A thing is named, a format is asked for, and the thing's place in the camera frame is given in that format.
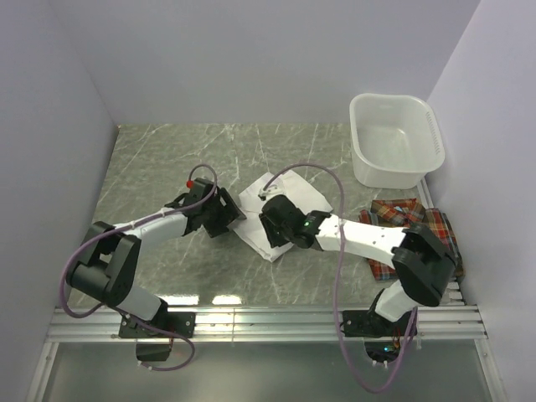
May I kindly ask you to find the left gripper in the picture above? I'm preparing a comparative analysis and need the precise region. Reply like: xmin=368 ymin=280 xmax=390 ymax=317
xmin=202 ymin=188 xmax=245 ymax=237

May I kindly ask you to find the white long sleeve shirt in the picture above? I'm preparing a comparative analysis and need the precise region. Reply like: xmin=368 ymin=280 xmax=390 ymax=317
xmin=232 ymin=170 xmax=332 ymax=262

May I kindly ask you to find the plaid shirt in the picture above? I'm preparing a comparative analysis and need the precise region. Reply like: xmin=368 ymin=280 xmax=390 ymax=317
xmin=358 ymin=198 xmax=465 ymax=277

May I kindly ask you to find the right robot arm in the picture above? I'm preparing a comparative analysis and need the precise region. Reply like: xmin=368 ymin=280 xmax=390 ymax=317
xmin=260 ymin=195 xmax=456 ymax=338

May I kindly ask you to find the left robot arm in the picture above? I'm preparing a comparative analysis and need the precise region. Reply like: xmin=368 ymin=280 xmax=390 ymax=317
xmin=60 ymin=178 xmax=245 ymax=337

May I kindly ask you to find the white plastic basin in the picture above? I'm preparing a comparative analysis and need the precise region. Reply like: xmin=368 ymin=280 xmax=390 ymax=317
xmin=349 ymin=93 xmax=446 ymax=189

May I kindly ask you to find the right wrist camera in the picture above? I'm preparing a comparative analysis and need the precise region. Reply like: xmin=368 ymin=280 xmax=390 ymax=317
xmin=258 ymin=185 xmax=281 ymax=201

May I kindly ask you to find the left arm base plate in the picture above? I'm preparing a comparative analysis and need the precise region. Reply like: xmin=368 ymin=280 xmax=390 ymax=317
xmin=118 ymin=312 xmax=196 ymax=339

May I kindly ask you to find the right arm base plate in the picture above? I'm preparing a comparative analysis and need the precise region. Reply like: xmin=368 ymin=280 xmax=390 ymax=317
xmin=332 ymin=309 xmax=417 ymax=339

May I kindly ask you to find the aluminium mounting rail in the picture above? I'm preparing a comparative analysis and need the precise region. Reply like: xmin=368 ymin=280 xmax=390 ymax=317
xmin=45 ymin=305 xmax=487 ymax=343

